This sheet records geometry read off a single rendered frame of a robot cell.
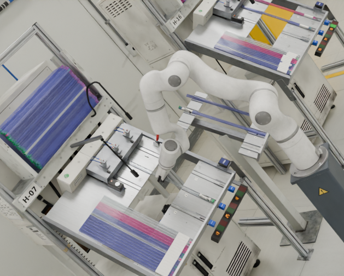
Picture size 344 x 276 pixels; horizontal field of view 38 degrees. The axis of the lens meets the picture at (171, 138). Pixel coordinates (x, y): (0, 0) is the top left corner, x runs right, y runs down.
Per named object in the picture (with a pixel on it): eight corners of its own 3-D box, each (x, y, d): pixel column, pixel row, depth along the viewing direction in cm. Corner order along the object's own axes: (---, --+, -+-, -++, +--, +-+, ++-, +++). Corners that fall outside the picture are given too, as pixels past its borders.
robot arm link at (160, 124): (168, 91, 233) (182, 144, 249) (141, 107, 226) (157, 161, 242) (180, 95, 226) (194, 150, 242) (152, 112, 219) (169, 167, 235)
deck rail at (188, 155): (234, 178, 265) (235, 171, 260) (233, 180, 264) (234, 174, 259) (121, 127, 287) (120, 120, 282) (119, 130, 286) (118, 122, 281)
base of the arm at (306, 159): (328, 141, 229) (306, 111, 223) (328, 167, 215) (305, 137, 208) (291, 156, 239) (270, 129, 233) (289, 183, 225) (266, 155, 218)
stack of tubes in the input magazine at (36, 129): (100, 100, 270) (65, 62, 261) (40, 170, 243) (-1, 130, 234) (89, 105, 280) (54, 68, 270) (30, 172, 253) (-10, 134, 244)
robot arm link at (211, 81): (270, 126, 214) (270, 106, 227) (283, 103, 207) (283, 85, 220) (161, 80, 211) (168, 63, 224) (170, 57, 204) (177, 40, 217)
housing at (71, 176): (125, 133, 285) (123, 117, 274) (74, 199, 260) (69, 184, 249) (113, 128, 288) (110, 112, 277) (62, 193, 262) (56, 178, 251)
